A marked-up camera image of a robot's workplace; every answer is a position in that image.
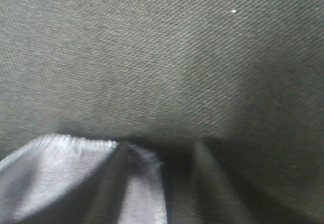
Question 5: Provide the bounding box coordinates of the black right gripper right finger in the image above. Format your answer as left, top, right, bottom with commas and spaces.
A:
167, 140, 253, 223

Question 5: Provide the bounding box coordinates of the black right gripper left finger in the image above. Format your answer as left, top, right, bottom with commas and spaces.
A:
83, 142, 129, 223

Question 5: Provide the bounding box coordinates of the grey-purple towel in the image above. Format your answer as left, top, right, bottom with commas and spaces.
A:
1, 134, 168, 223

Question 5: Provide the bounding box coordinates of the black table cloth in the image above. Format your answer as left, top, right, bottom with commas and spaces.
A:
1, 0, 323, 223

